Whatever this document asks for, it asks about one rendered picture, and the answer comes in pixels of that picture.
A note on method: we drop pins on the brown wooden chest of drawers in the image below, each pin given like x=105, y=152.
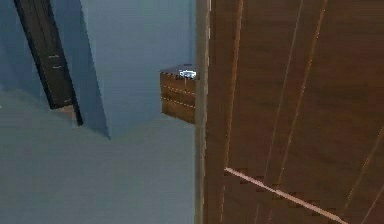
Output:
x=176, y=96

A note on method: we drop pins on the small white object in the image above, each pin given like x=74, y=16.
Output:
x=187, y=73

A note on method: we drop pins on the brown wooden room door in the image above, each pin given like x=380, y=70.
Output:
x=293, y=100

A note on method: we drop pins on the dark brown tall cabinet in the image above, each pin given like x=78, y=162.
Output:
x=50, y=56

